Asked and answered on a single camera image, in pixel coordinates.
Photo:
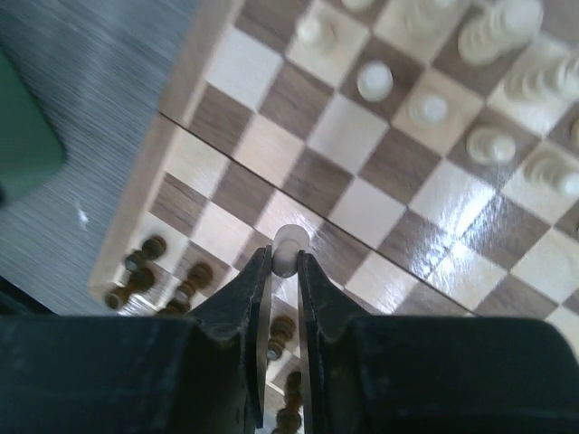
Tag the white pawn second row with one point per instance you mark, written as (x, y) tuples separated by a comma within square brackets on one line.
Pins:
[(374, 81)]

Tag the dark bishop edge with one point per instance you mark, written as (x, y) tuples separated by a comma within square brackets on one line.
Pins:
[(174, 308)]

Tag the wooden chess board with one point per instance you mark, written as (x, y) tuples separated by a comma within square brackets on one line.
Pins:
[(457, 195)]

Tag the dark chess piece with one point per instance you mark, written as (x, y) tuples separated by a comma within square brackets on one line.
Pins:
[(151, 249), (282, 330), (199, 276), (138, 282)]

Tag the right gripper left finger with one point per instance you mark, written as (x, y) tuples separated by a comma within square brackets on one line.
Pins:
[(202, 372)]

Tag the dark chess pawn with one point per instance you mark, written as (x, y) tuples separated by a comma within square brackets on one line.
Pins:
[(288, 419)]

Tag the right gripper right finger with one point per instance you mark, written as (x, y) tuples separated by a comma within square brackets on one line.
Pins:
[(364, 373)]

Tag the green plastic tray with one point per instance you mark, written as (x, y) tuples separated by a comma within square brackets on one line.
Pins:
[(30, 150)]

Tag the white pawn mid board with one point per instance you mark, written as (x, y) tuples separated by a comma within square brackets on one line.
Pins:
[(289, 240)]

